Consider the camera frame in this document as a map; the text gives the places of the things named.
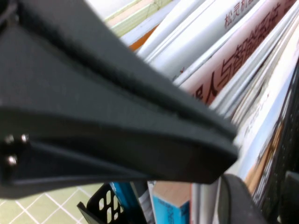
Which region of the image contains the white spine dark cover book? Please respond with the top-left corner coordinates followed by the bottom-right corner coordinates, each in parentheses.
top-left (144, 181), bottom-right (157, 224)

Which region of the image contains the black plastic book holder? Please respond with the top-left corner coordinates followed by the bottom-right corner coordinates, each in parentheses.
top-left (77, 65), bottom-right (299, 224)

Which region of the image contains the grey white folded brochure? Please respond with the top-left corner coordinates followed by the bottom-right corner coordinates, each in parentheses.
top-left (136, 0), bottom-right (211, 63)

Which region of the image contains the blue spine short book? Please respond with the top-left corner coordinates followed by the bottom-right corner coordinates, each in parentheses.
top-left (151, 181), bottom-right (192, 224)

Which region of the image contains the desert car cover brochure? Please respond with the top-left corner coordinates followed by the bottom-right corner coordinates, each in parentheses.
top-left (230, 14), bottom-right (299, 194)

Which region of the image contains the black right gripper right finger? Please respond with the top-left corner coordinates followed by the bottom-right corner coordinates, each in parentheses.
top-left (219, 174), bottom-right (268, 224)

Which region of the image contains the red cover magazine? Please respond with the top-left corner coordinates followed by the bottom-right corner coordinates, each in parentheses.
top-left (190, 7), bottom-right (299, 224)

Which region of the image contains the white brochure red title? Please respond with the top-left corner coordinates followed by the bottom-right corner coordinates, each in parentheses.
top-left (149, 0), bottom-right (260, 82)

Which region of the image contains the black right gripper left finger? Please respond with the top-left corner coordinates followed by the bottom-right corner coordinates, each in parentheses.
top-left (0, 0), bottom-right (239, 201)

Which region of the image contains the blue hardcover book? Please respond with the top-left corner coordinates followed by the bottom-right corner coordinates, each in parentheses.
top-left (104, 0), bottom-right (175, 215)

